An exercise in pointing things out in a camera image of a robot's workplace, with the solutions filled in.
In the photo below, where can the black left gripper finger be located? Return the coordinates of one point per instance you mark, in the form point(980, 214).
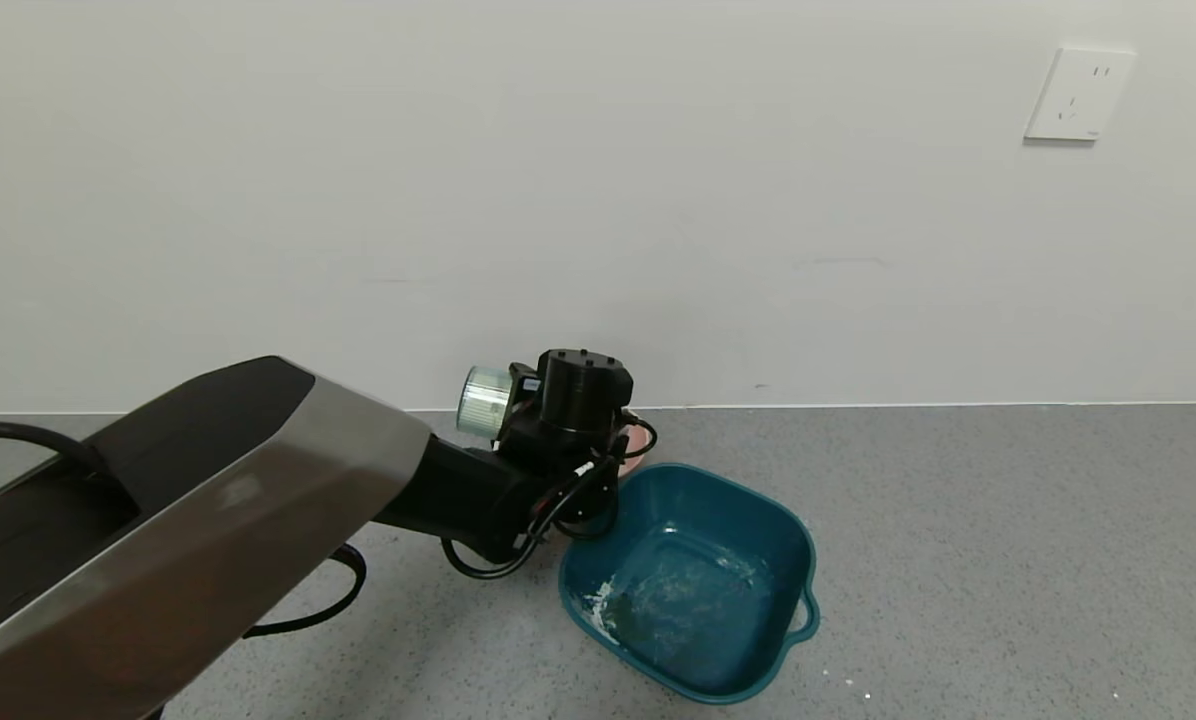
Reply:
point(523, 382)

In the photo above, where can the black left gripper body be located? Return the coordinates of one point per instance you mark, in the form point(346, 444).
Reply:
point(533, 428)

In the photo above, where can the silver and black left arm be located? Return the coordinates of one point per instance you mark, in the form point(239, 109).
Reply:
point(238, 500)

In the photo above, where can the pink round bowl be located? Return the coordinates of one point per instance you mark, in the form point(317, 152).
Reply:
point(642, 447)

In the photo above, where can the white powder residue streak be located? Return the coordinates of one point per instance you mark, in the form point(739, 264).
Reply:
point(598, 605)

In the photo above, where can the teal square plastic tub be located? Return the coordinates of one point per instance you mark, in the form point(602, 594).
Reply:
point(688, 590)

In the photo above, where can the white wall socket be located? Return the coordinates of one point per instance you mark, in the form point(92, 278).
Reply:
point(1078, 95)

